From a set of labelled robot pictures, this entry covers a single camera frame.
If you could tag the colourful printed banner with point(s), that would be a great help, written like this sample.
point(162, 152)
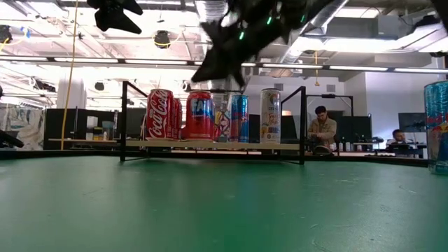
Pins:
point(21, 126)

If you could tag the white Celsius can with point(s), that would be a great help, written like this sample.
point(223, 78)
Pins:
point(270, 115)

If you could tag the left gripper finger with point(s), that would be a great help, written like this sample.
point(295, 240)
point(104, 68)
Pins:
point(113, 15)

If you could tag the long ceiling light strip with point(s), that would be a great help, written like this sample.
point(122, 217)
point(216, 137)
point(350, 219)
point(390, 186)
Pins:
point(292, 66)
point(85, 60)
point(358, 68)
point(155, 62)
point(420, 70)

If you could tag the red Fanta can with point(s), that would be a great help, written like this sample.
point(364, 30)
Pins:
point(199, 119)
point(222, 122)

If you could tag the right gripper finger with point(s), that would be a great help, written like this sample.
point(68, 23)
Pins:
point(224, 59)

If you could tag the black office cabinets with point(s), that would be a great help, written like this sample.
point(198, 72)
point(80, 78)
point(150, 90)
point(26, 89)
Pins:
point(63, 126)

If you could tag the blue silver Red Bull can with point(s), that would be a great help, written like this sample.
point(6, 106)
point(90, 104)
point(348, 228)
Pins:
point(437, 133)
point(239, 119)

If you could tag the wooden shelf board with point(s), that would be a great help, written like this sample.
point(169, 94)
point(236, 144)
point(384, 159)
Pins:
point(210, 144)

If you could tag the white column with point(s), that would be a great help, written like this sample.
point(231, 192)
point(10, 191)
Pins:
point(71, 92)

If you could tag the red Coca-Cola can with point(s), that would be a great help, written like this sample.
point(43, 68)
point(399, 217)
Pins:
point(159, 115)
point(178, 119)

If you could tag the black metal shelf frame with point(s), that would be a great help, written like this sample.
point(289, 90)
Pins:
point(123, 122)

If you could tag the green table mat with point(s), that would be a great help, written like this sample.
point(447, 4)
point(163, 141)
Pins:
point(224, 210)

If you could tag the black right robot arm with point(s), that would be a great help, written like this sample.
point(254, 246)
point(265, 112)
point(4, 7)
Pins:
point(442, 7)

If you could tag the black table frame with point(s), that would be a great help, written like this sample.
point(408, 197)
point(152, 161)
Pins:
point(52, 154)

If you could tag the large silver ceiling duct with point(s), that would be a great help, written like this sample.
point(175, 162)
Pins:
point(322, 21)

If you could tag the black monitor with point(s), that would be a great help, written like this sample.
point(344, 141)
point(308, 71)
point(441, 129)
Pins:
point(413, 122)

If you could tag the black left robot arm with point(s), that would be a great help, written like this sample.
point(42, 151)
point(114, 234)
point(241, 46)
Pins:
point(8, 139)

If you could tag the silver corrugated duct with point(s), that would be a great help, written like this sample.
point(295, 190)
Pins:
point(210, 10)

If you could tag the black round ceiling fixture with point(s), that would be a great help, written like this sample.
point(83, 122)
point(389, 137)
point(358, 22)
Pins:
point(162, 38)

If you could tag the person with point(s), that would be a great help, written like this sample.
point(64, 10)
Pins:
point(398, 134)
point(322, 131)

